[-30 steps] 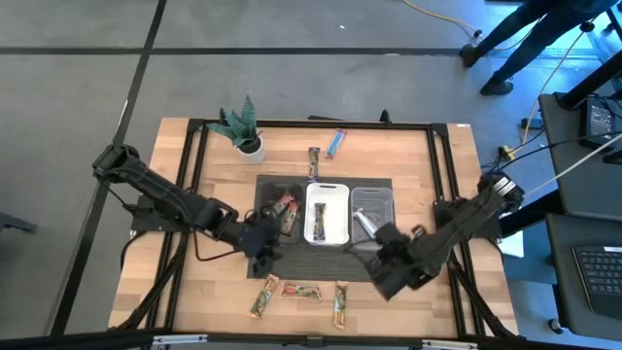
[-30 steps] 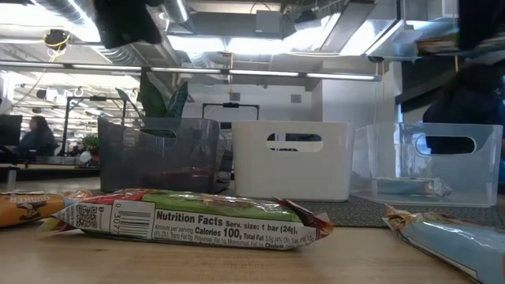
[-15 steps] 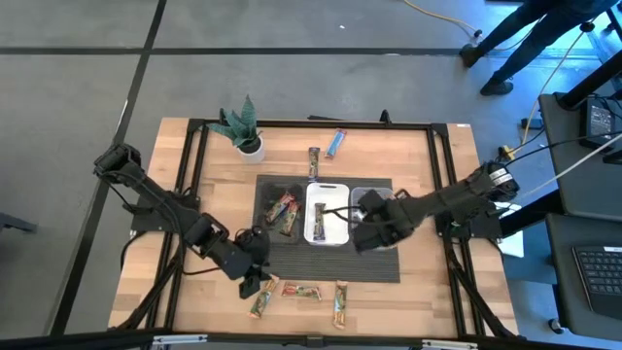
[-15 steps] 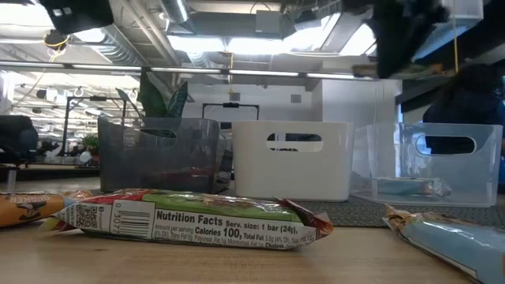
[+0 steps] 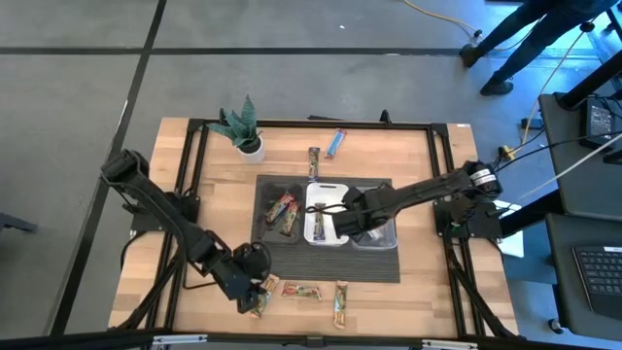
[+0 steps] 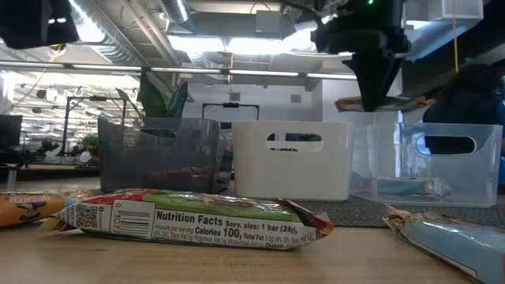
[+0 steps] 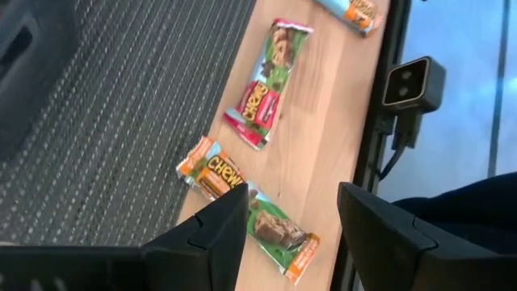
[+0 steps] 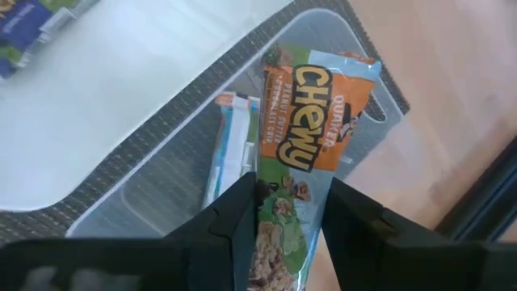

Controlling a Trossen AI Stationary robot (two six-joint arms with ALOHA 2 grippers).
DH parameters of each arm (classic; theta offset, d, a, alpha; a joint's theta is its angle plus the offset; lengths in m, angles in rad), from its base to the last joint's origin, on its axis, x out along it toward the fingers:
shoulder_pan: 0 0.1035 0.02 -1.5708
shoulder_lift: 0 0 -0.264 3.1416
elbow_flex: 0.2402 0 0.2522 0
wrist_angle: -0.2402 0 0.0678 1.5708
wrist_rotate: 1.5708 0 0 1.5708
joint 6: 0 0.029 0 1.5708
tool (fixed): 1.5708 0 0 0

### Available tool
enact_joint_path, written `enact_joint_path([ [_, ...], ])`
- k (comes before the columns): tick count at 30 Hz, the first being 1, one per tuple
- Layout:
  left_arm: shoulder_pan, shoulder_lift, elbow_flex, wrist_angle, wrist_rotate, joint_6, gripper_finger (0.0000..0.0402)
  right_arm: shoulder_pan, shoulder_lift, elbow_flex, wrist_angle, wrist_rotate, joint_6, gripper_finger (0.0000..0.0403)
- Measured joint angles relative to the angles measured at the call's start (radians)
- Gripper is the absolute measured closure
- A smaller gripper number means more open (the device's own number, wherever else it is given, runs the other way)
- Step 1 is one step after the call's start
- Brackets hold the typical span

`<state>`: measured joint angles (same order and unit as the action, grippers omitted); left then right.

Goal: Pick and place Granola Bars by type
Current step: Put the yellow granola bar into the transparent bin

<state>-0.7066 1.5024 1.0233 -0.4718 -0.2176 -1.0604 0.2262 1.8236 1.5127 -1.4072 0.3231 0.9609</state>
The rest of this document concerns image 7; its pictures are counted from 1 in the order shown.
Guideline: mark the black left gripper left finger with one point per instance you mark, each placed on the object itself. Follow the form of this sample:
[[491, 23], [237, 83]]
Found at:
[[214, 250]]

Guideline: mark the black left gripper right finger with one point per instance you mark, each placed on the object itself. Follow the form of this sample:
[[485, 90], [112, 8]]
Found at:
[[383, 242]]

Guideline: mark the orange Chewy granola bar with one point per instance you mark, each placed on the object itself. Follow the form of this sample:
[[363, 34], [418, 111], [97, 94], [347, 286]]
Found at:
[[278, 234], [355, 14]]

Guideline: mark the red Chewy granola bar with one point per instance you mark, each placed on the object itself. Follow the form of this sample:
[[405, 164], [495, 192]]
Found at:
[[266, 81]]

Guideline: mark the grey ribbed mat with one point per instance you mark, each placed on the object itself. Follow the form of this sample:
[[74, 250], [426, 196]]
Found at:
[[121, 141]]

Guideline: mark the black table-level camera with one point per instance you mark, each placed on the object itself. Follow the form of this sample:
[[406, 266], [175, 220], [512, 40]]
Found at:
[[412, 85]]

